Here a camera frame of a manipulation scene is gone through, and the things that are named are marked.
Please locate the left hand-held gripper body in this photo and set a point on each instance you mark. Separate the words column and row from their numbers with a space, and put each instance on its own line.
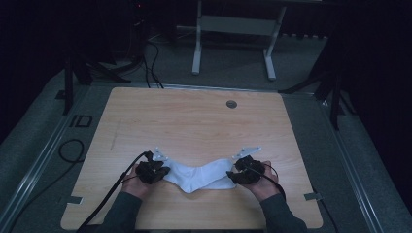
column 149, row 172

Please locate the black metal stand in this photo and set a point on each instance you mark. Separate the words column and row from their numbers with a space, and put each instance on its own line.
column 335, row 97
column 68, row 84

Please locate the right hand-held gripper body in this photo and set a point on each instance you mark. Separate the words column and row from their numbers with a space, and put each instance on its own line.
column 251, row 171

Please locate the person's left hand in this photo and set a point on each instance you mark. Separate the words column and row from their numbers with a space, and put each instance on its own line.
column 137, row 186

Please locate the grey round table grommet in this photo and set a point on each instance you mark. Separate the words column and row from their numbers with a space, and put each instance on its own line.
column 231, row 104

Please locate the metal floor rail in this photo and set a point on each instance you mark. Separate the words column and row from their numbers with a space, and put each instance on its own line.
column 353, row 181
column 35, row 161

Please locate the grey tape strip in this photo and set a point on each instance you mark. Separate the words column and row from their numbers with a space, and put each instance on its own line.
column 313, row 196

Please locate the person's right hand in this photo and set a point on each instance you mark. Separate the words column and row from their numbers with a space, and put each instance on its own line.
column 266, row 187

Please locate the white metal desk frame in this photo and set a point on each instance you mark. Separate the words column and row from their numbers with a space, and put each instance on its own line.
column 238, row 25

